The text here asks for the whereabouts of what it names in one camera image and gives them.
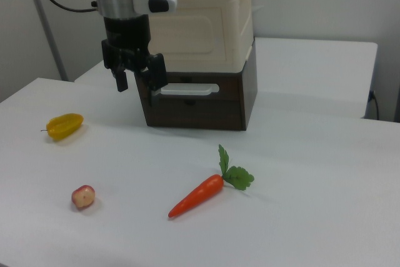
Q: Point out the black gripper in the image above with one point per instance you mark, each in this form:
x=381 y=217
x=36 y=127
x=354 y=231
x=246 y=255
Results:
x=126 y=40

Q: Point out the cream cabinet door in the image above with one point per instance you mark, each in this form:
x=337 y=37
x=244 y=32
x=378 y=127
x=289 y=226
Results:
x=187 y=35

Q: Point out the cream plastic cabinet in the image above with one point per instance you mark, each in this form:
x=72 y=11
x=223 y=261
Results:
x=244 y=23

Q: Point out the dark brown drawer box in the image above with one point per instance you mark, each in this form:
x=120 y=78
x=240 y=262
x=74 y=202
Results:
x=193 y=113

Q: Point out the yellow toy starfruit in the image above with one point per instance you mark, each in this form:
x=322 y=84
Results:
x=64 y=126

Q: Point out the grey metal pole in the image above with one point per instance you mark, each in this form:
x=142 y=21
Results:
x=50 y=35

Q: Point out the orange toy carrot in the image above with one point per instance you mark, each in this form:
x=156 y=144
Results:
x=200 y=193

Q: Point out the red toy strawberry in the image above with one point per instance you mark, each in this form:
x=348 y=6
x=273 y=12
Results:
x=82 y=197

